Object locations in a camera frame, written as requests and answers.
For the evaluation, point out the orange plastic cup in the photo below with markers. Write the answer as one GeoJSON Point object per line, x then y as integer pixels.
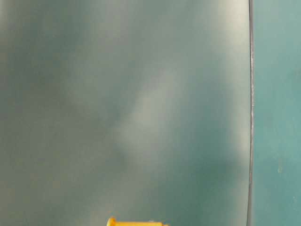
{"type": "Point", "coordinates": [114, 222]}

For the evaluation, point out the glossy grey panel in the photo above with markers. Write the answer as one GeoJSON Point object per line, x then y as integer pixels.
{"type": "Point", "coordinates": [132, 109]}

